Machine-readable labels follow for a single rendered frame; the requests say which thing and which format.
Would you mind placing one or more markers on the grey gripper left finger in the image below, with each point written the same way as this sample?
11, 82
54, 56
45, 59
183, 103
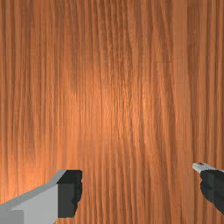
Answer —
40, 204

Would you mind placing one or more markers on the white USB stick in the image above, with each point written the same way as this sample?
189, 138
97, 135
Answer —
198, 166

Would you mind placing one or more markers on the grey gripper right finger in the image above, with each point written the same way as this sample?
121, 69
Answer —
214, 186

